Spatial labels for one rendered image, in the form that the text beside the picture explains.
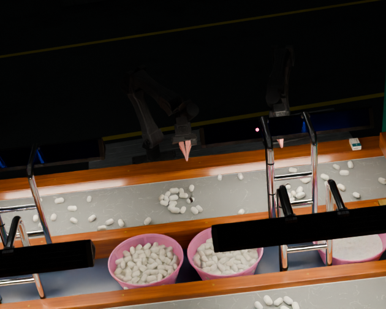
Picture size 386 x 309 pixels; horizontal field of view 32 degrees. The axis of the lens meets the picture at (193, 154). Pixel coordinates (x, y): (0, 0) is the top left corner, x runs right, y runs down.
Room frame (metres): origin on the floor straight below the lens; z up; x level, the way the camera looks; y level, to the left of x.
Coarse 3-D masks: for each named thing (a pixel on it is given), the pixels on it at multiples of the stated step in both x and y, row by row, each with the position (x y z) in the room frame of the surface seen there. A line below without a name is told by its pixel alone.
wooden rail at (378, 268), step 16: (288, 272) 1.64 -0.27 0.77; (304, 272) 1.63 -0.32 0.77; (320, 272) 1.62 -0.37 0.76; (336, 272) 1.61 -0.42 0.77; (352, 272) 1.60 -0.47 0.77; (368, 272) 1.59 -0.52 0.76; (384, 272) 1.59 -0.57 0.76; (144, 288) 1.65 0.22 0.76; (160, 288) 1.64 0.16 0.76; (176, 288) 1.63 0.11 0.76; (192, 288) 1.62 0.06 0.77; (208, 288) 1.61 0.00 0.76; (224, 288) 1.60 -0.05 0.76; (240, 288) 1.60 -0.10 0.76; (256, 288) 1.60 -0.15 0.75; (272, 288) 1.60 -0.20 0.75; (0, 304) 1.66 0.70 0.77; (16, 304) 1.65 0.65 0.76; (32, 304) 1.64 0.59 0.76; (48, 304) 1.63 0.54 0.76; (64, 304) 1.62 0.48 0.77; (80, 304) 1.61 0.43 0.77; (96, 304) 1.61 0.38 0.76; (112, 304) 1.60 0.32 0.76; (128, 304) 1.60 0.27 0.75
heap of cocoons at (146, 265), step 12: (132, 252) 1.87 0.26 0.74; (144, 252) 1.87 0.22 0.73; (156, 252) 1.86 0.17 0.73; (168, 252) 1.84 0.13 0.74; (120, 264) 1.82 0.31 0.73; (132, 264) 1.80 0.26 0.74; (144, 264) 1.80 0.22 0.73; (156, 264) 1.79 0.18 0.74; (168, 264) 1.78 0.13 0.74; (120, 276) 1.74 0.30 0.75; (132, 276) 1.74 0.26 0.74; (144, 276) 1.73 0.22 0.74; (156, 276) 1.74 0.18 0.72
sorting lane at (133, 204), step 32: (352, 160) 2.27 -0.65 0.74; (384, 160) 2.24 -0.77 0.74; (96, 192) 2.27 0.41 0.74; (128, 192) 2.24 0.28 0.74; (160, 192) 2.21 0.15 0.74; (192, 192) 2.18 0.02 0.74; (224, 192) 2.16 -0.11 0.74; (256, 192) 2.13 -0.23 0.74; (320, 192) 2.08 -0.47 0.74; (352, 192) 2.06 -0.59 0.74; (384, 192) 2.03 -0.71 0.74; (32, 224) 2.10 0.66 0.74; (64, 224) 2.08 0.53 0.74; (96, 224) 2.05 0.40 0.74; (128, 224) 2.03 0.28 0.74
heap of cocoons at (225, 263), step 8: (208, 240) 1.87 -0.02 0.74; (200, 248) 1.84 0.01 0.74; (208, 248) 1.85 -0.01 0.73; (256, 248) 1.81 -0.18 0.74; (200, 256) 1.80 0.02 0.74; (208, 256) 1.81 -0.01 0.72; (216, 256) 1.79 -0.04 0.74; (224, 256) 1.78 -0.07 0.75; (232, 256) 1.78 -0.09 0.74; (240, 256) 1.77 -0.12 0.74; (248, 256) 1.76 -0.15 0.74; (256, 256) 1.77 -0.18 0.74; (200, 264) 1.76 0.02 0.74; (208, 264) 1.75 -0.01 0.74; (216, 264) 1.76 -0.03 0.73; (224, 264) 1.76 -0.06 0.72; (232, 264) 1.74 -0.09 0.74; (240, 264) 1.73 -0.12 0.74; (248, 264) 1.74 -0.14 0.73; (208, 272) 1.71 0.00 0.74; (216, 272) 1.71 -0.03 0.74; (224, 272) 1.71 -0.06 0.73; (232, 272) 1.70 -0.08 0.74
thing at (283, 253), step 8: (328, 184) 1.63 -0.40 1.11; (280, 192) 1.62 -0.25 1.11; (328, 192) 1.65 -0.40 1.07; (336, 192) 1.58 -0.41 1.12; (280, 200) 1.59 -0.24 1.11; (288, 200) 1.57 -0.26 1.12; (328, 200) 1.65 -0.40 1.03; (336, 200) 1.54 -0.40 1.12; (280, 208) 1.66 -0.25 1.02; (288, 208) 1.53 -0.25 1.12; (328, 208) 1.65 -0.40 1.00; (336, 208) 1.52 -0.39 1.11; (344, 208) 1.50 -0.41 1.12; (280, 216) 1.66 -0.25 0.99; (288, 216) 1.51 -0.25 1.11; (344, 216) 1.49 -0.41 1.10; (328, 240) 1.65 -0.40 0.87; (288, 248) 1.66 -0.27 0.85; (296, 248) 1.66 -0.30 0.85; (304, 248) 1.66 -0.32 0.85; (312, 248) 1.66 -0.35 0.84; (320, 248) 1.65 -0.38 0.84; (328, 248) 1.65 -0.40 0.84; (280, 256) 1.66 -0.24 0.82; (328, 256) 1.65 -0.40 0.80; (280, 264) 1.66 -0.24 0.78; (328, 264) 1.65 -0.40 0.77
